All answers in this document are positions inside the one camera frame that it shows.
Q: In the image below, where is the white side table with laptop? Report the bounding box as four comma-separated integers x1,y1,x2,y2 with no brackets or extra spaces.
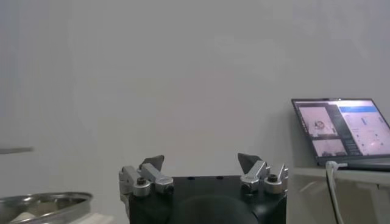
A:
288,166,390,224

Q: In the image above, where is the open dark laptop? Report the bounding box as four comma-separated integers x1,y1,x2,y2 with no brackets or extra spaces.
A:
291,97,390,173

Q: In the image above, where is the white electric cooker base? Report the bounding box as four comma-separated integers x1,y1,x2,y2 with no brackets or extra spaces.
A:
68,212,115,224

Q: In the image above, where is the stainless steel steamer basket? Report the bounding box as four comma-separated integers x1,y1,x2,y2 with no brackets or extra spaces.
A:
0,191,93,224

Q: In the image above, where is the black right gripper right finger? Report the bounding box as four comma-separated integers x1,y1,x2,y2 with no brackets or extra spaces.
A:
236,152,289,195

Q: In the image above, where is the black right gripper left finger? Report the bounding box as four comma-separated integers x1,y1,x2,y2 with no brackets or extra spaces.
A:
118,154,175,197

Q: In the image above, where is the laptop charging cable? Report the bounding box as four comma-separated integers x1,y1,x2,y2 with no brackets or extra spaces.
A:
325,160,348,224

